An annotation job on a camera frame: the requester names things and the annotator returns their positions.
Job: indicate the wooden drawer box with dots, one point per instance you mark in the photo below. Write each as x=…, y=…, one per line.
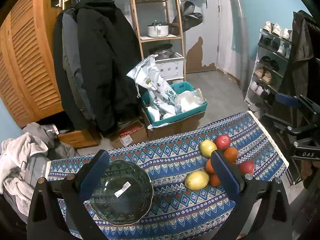
x=80, y=139

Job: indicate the white printed sack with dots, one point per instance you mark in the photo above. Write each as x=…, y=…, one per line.
x=161, y=95

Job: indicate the yellow-green mango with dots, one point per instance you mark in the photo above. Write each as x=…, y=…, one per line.
x=207, y=147
x=196, y=180

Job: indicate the white patterned storage box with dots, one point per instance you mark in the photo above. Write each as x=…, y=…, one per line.
x=171, y=68

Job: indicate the large orange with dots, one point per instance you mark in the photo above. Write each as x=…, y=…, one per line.
x=209, y=168

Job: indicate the small cardboard box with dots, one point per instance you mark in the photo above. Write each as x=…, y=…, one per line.
x=130, y=134

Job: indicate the small mandarin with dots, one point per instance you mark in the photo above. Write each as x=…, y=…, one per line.
x=214, y=180

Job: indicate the blue patterned tablecloth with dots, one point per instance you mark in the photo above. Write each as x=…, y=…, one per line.
x=176, y=212

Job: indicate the steel pot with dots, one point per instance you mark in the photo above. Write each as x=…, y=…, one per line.
x=162, y=52

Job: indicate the wooden shelf unit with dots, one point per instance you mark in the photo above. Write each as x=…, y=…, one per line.
x=145, y=12

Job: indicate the large cardboard box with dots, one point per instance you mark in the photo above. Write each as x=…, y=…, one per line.
x=185, y=125

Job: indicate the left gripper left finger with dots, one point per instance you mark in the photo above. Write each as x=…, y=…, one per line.
x=45, y=220

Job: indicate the metal shoe rack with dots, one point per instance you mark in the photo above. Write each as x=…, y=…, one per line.
x=270, y=65

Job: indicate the teal plastic crate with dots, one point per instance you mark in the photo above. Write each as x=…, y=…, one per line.
x=158, y=120

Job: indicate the wooden louvered wardrobe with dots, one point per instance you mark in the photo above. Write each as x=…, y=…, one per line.
x=28, y=86

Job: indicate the pile of grey clothes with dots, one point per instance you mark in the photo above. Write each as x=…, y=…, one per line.
x=24, y=160

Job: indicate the white cooking pot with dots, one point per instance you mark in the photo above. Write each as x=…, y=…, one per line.
x=158, y=29

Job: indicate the clear plastic bag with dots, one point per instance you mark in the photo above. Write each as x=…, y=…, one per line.
x=188, y=100

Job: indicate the black hanging coat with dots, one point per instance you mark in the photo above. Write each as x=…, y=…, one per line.
x=94, y=48

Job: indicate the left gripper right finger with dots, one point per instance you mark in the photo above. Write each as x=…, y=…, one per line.
x=273, y=219

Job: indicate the hanging bag on wall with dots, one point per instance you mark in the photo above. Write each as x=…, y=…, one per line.
x=189, y=18

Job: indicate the red apple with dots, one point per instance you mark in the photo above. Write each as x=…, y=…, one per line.
x=223, y=142
x=246, y=167

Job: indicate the dark glass bowl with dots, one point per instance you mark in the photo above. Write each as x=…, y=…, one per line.
x=124, y=194

